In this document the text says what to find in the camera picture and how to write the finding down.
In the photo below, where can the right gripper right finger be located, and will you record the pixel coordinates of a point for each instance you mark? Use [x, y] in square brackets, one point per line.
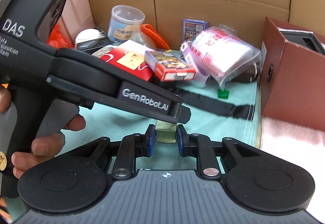
[212, 157]

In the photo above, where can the maroon storage box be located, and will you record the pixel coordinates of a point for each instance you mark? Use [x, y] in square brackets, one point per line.
[292, 78]

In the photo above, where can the white plastic bowl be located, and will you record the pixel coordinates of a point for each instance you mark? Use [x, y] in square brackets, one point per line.
[87, 35]

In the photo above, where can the blue playing card box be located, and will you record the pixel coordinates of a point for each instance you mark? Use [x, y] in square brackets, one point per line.
[192, 27]

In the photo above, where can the red plastic bag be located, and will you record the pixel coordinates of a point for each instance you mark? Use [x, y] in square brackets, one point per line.
[58, 40]

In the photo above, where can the person's left hand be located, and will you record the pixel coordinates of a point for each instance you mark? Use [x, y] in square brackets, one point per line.
[42, 149]

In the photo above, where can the teal table cloth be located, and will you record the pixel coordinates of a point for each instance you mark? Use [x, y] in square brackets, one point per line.
[40, 75]

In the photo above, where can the red gift box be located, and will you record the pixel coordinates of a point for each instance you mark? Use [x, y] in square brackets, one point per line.
[304, 38]

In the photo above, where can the small green block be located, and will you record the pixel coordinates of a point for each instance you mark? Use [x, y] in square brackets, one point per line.
[223, 93]

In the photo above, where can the pink paper shopping bag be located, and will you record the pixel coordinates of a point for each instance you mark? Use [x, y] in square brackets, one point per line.
[76, 17]

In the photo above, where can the black charger box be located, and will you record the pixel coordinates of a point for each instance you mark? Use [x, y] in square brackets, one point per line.
[94, 45]

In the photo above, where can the pink tissue pack bag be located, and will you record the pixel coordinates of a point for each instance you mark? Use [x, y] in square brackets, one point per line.
[222, 54]

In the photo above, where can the clear round swab container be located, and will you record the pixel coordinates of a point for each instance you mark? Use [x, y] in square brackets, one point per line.
[121, 23]

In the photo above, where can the red firecracker card box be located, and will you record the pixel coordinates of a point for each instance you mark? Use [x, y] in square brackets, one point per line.
[169, 68]

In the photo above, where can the orange plastic handle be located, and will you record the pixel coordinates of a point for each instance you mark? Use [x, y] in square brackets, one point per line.
[158, 40]

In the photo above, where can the tall green small box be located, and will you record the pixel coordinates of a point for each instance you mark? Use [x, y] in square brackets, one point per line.
[165, 132]

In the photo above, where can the red box lid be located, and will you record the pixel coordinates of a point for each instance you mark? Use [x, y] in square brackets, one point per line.
[129, 56]

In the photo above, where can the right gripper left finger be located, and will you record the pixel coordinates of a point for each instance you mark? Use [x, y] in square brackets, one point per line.
[126, 151]

